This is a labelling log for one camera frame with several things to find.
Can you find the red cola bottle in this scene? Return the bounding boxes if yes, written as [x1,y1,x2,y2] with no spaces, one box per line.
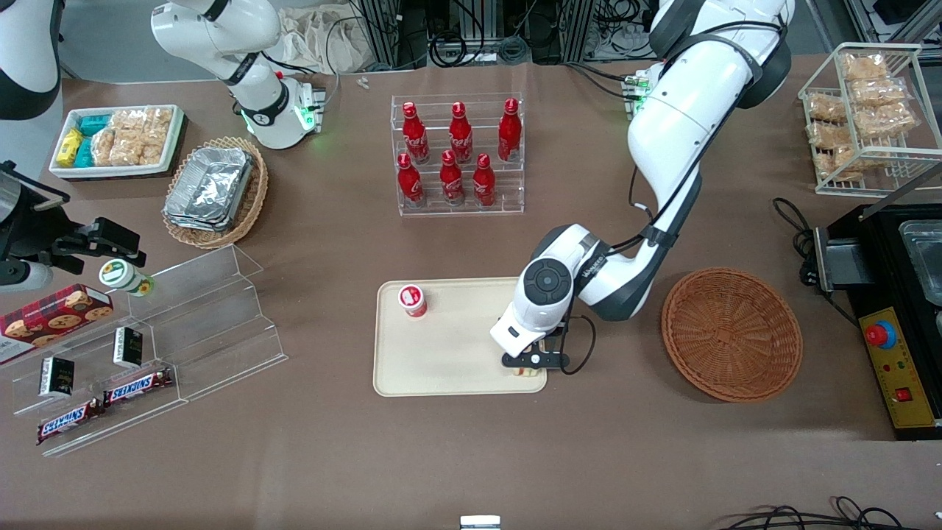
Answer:
[397,152,425,207]
[497,97,523,163]
[448,102,474,164]
[401,102,431,165]
[439,149,466,206]
[472,152,497,208]

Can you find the green lid snack cup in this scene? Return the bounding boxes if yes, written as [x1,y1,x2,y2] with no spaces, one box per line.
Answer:
[99,259,155,297]

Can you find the oval wicker basket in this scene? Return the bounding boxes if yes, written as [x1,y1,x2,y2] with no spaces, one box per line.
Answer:
[162,136,269,250]

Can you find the stack of foil containers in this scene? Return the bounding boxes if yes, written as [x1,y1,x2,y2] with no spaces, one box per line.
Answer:
[163,147,255,233]

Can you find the clear acrylic bottle rack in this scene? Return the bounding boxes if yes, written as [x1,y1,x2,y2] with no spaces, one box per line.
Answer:
[390,93,525,216]

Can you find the black power cable with plug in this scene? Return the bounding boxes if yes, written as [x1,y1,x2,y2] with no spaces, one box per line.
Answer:
[773,197,862,326]

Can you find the silver metal bar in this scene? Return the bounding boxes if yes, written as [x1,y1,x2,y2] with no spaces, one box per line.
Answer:
[860,171,942,222]

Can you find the aluminium frame post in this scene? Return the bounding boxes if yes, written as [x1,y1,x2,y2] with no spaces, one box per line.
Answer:
[353,0,402,71]

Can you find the red plaid cookie box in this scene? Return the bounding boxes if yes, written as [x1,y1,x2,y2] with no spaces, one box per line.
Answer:
[0,284,115,365]

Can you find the clear acrylic step shelf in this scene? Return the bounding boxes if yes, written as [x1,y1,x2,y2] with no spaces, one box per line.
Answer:
[0,244,288,457]

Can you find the black fryer machine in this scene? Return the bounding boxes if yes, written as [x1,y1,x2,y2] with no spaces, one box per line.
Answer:
[846,202,942,442]

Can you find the metal bracket with black block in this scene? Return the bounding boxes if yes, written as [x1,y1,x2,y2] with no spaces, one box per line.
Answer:
[813,225,877,294]

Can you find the round brown wicker basket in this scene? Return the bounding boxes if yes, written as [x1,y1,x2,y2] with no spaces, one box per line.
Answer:
[661,267,804,403]

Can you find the beige plastic tray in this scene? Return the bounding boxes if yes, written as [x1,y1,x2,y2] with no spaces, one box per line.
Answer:
[373,278,549,398]

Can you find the white plastic bin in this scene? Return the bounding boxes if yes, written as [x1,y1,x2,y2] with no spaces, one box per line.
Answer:
[49,105,186,180]

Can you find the red white small cup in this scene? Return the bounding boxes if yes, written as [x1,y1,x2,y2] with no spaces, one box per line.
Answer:
[398,284,428,319]

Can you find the coiled black cable bundle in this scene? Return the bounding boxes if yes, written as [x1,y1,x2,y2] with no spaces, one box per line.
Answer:
[431,29,531,67]

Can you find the snickers chocolate bar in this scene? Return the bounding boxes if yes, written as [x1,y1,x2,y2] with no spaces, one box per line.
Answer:
[103,368,174,407]
[37,397,104,445]

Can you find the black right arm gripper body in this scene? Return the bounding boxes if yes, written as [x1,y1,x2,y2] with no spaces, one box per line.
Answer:
[0,163,83,264]

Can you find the beige cloth bag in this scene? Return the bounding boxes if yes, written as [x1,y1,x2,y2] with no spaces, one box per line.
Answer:
[278,4,370,74]

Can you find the yellow control panel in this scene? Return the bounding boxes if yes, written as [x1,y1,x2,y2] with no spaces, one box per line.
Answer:
[860,308,939,429]

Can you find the yellow snack box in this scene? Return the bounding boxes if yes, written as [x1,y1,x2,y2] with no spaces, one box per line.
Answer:
[57,129,83,169]

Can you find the black floor cables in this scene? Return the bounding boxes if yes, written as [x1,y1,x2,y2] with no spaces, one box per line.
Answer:
[718,497,942,530]

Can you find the small black chocolate box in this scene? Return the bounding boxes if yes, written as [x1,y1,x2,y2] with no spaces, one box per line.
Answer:
[113,327,144,369]
[38,356,76,398]

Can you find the rice cracker snack bag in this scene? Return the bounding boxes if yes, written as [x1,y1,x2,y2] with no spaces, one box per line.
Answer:
[841,53,889,82]
[804,93,849,124]
[850,77,907,107]
[807,121,854,150]
[813,146,865,181]
[854,102,919,139]

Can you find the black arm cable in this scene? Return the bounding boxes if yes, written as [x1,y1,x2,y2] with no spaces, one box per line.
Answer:
[557,163,701,376]

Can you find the white wire basket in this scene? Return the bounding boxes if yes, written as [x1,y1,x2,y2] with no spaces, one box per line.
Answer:
[798,42,942,197]

